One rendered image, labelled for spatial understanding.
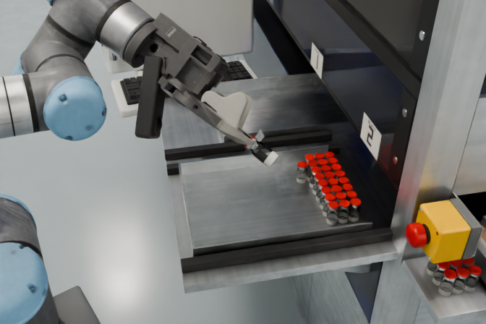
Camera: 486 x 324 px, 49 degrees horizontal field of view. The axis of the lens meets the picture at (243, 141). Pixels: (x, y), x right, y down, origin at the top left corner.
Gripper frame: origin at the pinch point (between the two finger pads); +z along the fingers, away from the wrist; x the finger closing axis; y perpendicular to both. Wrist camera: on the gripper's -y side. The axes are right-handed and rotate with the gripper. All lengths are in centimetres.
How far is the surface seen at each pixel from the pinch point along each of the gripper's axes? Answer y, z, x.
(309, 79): 16, -3, 80
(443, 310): -3.4, 41.9, 18.7
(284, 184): -6.6, 8.7, 42.1
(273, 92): 7, -9, 75
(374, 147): 11.3, 17.8, 33.8
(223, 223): -18.6, 4.0, 30.2
